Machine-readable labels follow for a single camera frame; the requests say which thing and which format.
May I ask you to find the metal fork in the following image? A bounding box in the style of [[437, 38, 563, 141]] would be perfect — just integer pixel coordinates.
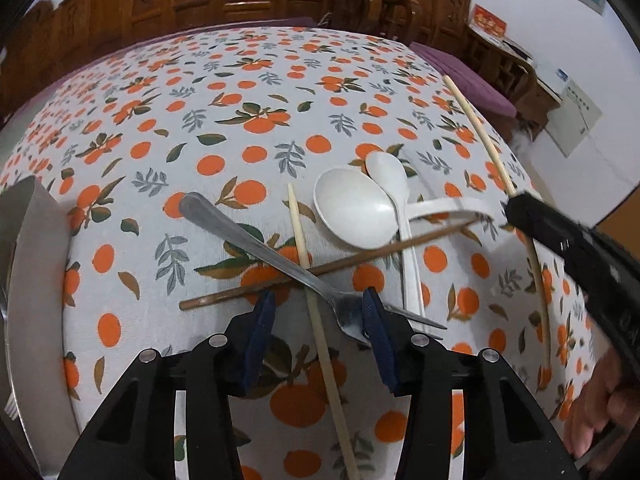
[[179, 192, 447, 349]]

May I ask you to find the light bamboo chopstick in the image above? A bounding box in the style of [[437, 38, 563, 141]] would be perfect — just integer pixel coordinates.
[[286, 182, 361, 480], [442, 75, 554, 369]]

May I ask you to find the carved wooden armchair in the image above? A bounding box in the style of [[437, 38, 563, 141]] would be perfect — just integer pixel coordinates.
[[320, 0, 551, 142]]

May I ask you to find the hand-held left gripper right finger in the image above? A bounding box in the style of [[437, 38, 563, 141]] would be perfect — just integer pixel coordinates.
[[361, 287, 583, 480]]

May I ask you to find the wooden side table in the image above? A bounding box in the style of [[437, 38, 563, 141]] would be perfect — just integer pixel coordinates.
[[467, 27, 562, 131]]

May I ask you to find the large white spoon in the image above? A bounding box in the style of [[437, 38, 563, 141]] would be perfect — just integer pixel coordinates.
[[313, 167, 508, 251]]

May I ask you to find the orange print tablecloth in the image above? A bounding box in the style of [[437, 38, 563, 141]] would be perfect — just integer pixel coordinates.
[[0, 27, 608, 480]]

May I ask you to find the brown chopstick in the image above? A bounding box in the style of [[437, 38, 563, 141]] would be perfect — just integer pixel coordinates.
[[179, 220, 477, 311]]

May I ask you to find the white wall panel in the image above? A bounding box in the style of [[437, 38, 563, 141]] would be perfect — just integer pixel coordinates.
[[544, 80, 604, 157]]

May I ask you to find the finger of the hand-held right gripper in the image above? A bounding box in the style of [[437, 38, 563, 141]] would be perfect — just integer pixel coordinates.
[[505, 192, 592, 259]]

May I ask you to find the white box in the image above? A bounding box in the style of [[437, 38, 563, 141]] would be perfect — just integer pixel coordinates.
[[535, 66, 572, 102]]

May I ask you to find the small white spoon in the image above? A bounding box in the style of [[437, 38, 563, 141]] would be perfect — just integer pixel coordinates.
[[365, 151, 429, 334]]

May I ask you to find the metal tray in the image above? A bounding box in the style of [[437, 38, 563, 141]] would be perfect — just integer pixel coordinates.
[[0, 176, 84, 480]]

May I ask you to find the purple armchair cushion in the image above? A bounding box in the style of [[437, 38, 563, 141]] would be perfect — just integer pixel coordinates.
[[410, 42, 519, 122]]

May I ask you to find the person's right hand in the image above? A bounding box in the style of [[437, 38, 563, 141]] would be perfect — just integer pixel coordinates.
[[565, 349, 640, 460]]

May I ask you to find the red box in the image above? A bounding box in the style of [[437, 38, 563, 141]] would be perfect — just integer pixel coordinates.
[[470, 5, 507, 37]]

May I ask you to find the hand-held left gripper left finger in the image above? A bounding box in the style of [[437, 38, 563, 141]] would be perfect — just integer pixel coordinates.
[[60, 287, 278, 480]]

